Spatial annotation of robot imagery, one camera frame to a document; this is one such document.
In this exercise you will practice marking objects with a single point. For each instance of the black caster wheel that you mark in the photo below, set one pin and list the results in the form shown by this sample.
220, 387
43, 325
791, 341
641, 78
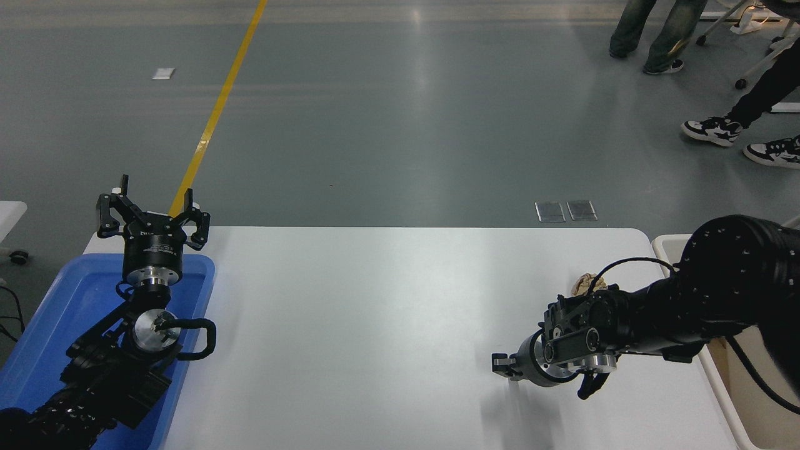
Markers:
19, 256

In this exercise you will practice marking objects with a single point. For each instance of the white office chair base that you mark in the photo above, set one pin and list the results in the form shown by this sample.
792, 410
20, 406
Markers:
759, 62

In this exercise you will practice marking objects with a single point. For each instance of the white bar on floor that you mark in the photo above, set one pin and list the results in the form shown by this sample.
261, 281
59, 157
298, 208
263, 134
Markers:
786, 107

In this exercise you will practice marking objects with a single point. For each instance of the person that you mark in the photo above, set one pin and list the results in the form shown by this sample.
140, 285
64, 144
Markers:
672, 31
769, 87

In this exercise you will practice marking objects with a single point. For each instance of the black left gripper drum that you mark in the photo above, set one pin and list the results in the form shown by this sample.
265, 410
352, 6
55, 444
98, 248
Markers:
153, 247

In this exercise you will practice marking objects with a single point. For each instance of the blue plastic tray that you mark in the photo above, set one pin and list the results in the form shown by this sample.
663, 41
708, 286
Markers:
56, 300

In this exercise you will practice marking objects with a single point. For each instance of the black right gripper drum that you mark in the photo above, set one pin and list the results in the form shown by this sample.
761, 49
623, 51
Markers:
532, 362

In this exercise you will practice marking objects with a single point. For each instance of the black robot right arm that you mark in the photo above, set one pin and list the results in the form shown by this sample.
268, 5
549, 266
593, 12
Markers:
719, 281

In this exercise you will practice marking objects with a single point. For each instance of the metal floor plate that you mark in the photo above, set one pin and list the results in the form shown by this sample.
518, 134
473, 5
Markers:
581, 210
550, 211

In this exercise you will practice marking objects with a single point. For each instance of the tan paper ball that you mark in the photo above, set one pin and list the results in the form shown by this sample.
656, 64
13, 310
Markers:
584, 284

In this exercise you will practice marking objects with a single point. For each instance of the white side table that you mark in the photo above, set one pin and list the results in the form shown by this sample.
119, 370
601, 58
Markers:
9, 215

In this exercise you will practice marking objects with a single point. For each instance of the large pale bin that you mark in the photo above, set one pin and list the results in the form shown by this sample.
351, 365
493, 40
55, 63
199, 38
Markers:
744, 425

